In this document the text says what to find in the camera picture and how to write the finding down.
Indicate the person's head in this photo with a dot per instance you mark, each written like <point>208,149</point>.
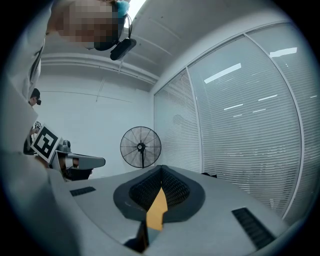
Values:
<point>87,22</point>

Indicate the glass partition with blinds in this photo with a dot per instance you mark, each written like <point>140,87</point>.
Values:
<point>245,130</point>

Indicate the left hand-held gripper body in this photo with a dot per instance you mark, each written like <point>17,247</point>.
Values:
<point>46,143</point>

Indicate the black standing fan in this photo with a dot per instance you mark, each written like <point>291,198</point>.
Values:
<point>140,147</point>

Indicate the blue head band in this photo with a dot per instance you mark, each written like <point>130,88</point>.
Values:
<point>123,8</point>

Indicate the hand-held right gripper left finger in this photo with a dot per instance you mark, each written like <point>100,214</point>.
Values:
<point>100,200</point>

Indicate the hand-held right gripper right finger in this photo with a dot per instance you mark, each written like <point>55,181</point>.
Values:
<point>212,220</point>

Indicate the black head camera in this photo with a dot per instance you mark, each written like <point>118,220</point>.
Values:
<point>123,49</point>

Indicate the person's left hand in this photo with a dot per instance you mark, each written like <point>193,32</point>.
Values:
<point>61,161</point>

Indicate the ceiling light panel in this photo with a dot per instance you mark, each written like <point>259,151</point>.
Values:
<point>136,8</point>

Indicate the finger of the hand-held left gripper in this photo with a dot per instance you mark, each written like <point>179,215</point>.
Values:
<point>80,174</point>
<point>91,162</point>

